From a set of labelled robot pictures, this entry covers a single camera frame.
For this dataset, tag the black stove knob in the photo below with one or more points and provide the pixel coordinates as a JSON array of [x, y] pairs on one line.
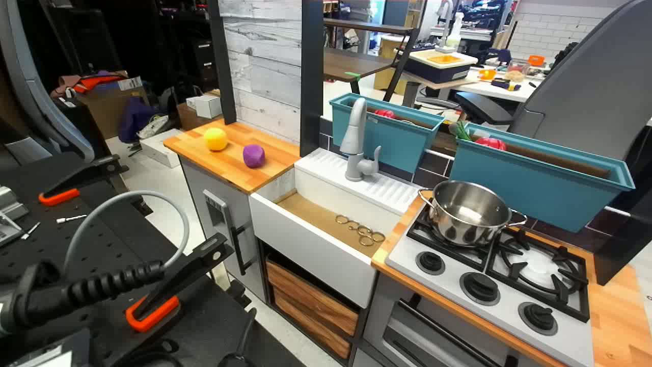
[[431, 262], [539, 316], [479, 288]]

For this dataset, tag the long teal planter box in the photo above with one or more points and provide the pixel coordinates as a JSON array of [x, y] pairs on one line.
[[529, 184]]

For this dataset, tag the grey oven door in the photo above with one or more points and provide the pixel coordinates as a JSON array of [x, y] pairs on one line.
[[420, 340]]

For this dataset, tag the wood-look backboard panel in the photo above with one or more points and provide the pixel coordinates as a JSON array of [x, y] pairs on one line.
[[266, 61]]

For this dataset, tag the white toy stove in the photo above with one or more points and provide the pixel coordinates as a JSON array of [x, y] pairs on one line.
[[449, 288]]

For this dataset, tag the thick black frame post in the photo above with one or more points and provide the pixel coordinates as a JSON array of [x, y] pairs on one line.
[[312, 75]]

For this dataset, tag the thin black frame post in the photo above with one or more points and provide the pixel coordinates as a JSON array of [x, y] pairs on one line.
[[222, 61]]

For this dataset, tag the wooden countertop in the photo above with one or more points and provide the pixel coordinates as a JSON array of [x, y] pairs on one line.
[[231, 159]]

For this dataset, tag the grey toy faucet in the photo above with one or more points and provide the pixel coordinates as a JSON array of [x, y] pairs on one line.
[[353, 140]]

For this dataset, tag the grey office chair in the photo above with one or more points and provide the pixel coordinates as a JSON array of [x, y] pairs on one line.
[[591, 83]]

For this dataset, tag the black orange clamp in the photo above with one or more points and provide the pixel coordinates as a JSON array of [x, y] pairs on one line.
[[73, 184], [169, 287]]

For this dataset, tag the cardboard box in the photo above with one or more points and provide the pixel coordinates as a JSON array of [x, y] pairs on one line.
[[109, 105]]

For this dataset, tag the grey cabinet door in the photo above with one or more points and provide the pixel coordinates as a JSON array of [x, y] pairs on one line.
[[209, 232]]

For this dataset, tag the toy stove top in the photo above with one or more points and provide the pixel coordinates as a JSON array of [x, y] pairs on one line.
[[543, 272]]

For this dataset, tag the dark brown table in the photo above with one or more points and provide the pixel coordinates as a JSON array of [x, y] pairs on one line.
[[353, 61]]

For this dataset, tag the steel pot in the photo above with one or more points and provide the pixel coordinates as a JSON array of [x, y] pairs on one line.
[[468, 216]]

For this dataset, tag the yellow plush ball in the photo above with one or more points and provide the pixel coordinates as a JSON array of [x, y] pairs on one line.
[[216, 140]]

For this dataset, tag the small teal planter box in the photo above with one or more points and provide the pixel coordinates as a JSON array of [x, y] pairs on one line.
[[400, 140]]

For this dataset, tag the red fake plant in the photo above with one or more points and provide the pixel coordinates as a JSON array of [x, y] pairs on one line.
[[489, 143], [386, 113]]

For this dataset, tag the wooden drawers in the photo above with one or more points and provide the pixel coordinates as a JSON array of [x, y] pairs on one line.
[[312, 308]]

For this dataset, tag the white toy sink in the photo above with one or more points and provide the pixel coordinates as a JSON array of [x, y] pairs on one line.
[[306, 241]]

